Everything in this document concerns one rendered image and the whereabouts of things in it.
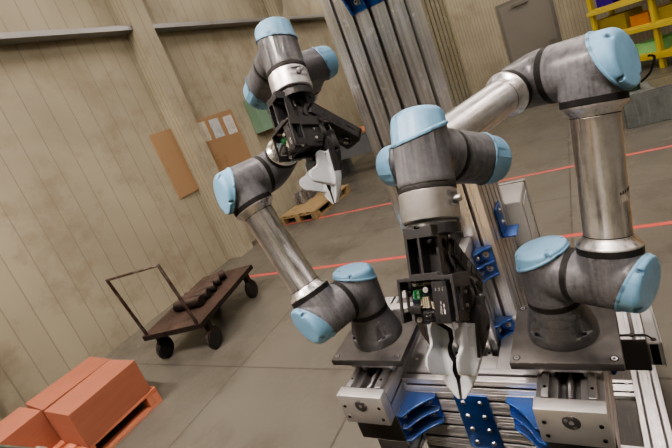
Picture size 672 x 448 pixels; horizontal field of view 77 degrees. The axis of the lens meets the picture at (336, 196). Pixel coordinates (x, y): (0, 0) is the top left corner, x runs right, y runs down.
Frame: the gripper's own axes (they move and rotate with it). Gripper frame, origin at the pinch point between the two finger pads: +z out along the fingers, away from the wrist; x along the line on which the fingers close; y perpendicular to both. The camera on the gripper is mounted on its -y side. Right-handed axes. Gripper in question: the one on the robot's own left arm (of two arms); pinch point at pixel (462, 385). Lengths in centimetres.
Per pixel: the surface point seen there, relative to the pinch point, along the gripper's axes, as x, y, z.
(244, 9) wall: -483, -458, -508
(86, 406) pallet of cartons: -306, -99, 56
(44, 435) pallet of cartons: -347, -89, 75
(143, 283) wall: -474, -243, -28
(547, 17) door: -44, -949, -521
